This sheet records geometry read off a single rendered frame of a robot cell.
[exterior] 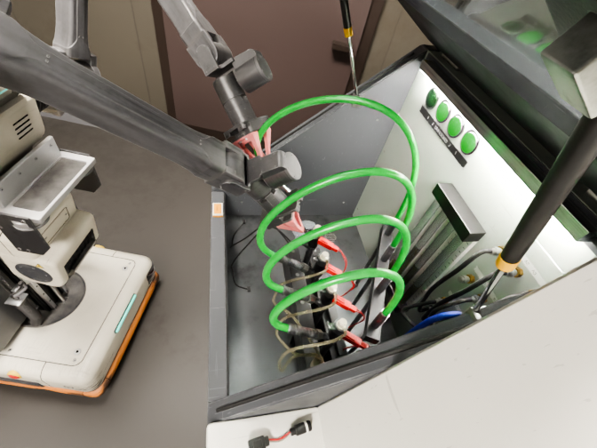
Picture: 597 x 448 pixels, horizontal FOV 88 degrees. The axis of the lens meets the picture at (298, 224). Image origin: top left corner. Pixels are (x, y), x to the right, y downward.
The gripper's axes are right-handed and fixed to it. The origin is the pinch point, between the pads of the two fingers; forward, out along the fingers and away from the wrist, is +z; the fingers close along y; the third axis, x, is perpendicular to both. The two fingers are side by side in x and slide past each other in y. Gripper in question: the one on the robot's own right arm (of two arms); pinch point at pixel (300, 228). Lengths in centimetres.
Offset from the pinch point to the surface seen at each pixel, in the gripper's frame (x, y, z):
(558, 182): -31, 40, -25
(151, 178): 121, -151, 11
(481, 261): -11.1, 33.9, 15.7
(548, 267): -18.6, 42.5, 9.5
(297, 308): -13.7, -8.0, 11.9
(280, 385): -33.8, -3.8, 2.7
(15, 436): -39, -146, 14
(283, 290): -17.9, -0.9, -2.8
